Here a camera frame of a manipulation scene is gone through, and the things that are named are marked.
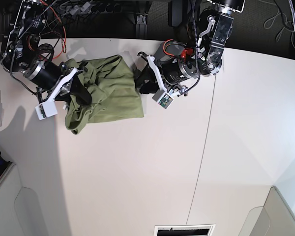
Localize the grey chair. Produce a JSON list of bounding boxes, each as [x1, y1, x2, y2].
[[0, 163, 49, 236], [239, 186, 295, 236]]

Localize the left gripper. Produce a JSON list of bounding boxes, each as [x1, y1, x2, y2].
[[135, 64, 159, 94]]

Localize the black power strip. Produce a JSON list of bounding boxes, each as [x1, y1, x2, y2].
[[90, 0, 136, 14]]

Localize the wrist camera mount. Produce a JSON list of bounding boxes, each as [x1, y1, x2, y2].
[[137, 51, 189, 110], [26, 61, 83, 120]]

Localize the black power adapter box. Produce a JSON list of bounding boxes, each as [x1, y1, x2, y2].
[[168, 0, 186, 27]]

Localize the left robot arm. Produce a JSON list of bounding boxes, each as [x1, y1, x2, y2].
[[154, 0, 245, 96]]

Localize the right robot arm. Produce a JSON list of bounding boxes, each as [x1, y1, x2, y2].
[[0, 0, 92, 106]]

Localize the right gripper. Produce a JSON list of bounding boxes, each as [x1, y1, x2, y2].
[[55, 73, 92, 106]]

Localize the grey chair left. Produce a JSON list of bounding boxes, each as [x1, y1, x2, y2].
[[0, 163, 49, 236]]

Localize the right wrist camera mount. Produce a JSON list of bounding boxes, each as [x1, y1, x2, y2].
[[26, 61, 83, 120]]

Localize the green t-shirt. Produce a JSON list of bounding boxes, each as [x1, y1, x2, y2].
[[65, 55, 144, 135]]

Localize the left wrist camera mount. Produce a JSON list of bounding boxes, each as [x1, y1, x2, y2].
[[137, 51, 189, 110]]

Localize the aluminium table leg post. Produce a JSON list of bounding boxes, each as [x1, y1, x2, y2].
[[135, 14, 147, 39]]

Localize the grey chair right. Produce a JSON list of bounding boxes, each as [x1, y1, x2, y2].
[[239, 186, 295, 236]]

